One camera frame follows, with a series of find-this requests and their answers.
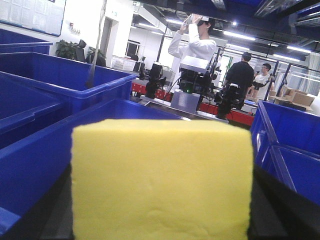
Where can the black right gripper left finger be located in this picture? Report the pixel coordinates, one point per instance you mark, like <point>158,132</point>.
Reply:
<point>51,217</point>

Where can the robot with grey base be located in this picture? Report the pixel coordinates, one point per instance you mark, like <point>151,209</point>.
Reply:
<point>195,83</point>

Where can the person in black shirt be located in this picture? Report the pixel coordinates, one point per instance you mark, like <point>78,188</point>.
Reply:
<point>241,74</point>

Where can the blue bin at right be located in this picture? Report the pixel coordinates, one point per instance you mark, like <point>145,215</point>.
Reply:
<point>286,145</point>

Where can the blue bin holding block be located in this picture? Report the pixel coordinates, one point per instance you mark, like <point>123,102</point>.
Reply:
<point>32,165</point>

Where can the yellow foam block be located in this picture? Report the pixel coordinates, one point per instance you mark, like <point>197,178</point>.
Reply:
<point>137,179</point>

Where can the blue bin far left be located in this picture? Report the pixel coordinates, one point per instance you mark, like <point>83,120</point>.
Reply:
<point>66,79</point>

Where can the person in white shirt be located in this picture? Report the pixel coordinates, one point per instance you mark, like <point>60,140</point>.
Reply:
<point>199,44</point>

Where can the potted green plant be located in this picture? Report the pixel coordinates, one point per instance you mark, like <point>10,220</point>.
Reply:
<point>67,50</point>

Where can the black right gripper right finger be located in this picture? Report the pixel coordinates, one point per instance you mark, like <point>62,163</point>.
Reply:
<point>279,213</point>

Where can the seated person with glasses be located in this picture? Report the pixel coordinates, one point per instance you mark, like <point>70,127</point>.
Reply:
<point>261,82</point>

